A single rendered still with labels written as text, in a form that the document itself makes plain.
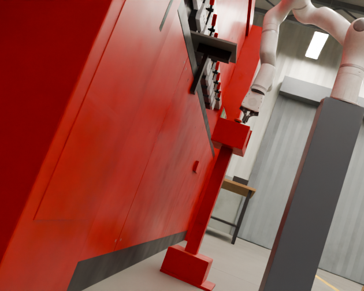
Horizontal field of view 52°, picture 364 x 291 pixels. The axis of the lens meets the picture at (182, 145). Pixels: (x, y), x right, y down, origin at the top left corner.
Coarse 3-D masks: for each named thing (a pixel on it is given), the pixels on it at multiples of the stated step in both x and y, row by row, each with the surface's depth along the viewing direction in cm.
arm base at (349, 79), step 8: (344, 72) 175; (352, 72) 173; (360, 72) 173; (336, 80) 177; (344, 80) 173; (352, 80) 172; (360, 80) 173; (336, 88) 175; (344, 88) 172; (352, 88) 172; (360, 88) 174; (336, 96) 173; (344, 96) 171; (352, 96) 171
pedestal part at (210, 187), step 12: (228, 156) 185; (216, 168) 185; (216, 180) 184; (216, 192) 182; (204, 204) 182; (204, 216) 181; (192, 228) 181; (204, 228) 180; (192, 240) 180; (192, 252) 178
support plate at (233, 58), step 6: (192, 36) 157; (198, 36) 155; (204, 36) 153; (210, 36) 153; (192, 42) 163; (198, 42) 160; (204, 42) 158; (210, 42) 156; (216, 42) 154; (222, 42) 152; (228, 42) 151; (222, 48) 158; (228, 48) 156; (234, 48) 154; (234, 54) 159; (234, 60) 165
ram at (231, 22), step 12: (216, 0) 200; (228, 0) 232; (240, 0) 278; (228, 12) 246; (240, 12) 298; (228, 24) 262; (240, 24) 321; (228, 36) 279; (240, 36) 347; (240, 48) 379; (228, 72) 348; (228, 84) 380; (216, 108) 377
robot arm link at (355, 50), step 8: (352, 24) 174; (360, 24) 171; (352, 32) 173; (360, 32) 171; (344, 40) 177; (352, 40) 174; (360, 40) 172; (344, 48) 178; (352, 48) 175; (360, 48) 173; (344, 56) 178; (352, 56) 175; (360, 56) 174; (344, 64) 176; (352, 64) 174; (360, 64) 173
